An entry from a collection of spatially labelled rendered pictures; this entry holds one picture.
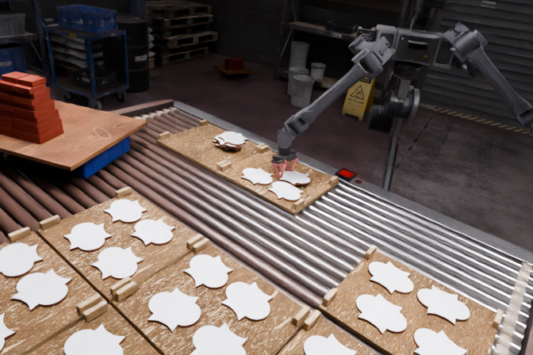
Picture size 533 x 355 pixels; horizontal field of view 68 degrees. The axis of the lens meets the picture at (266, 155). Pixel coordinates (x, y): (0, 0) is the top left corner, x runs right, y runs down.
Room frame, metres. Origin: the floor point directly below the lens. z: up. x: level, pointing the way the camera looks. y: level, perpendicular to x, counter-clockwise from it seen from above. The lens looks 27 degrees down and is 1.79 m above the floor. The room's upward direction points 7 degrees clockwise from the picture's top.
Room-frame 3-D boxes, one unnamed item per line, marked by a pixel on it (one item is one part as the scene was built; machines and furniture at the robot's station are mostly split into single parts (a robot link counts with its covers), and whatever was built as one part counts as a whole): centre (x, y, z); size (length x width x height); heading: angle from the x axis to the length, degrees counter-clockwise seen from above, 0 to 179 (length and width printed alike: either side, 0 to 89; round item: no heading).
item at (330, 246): (1.33, 0.05, 0.90); 1.95 x 0.05 x 0.05; 54
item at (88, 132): (1.52, 0.88, 1.03); 0.50 x 0.50 x 0.02; 76
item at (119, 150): (1.51, 0.81, 0.97); 0.31 x 0.31 x 0.10; 76
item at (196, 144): (1.75, 0.27, 0.93); 0.41 x 0.35 x 0.02; 55
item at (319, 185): (1.51, -0.07, 0.93); 0.41 x 0.35 x 0.02; 55
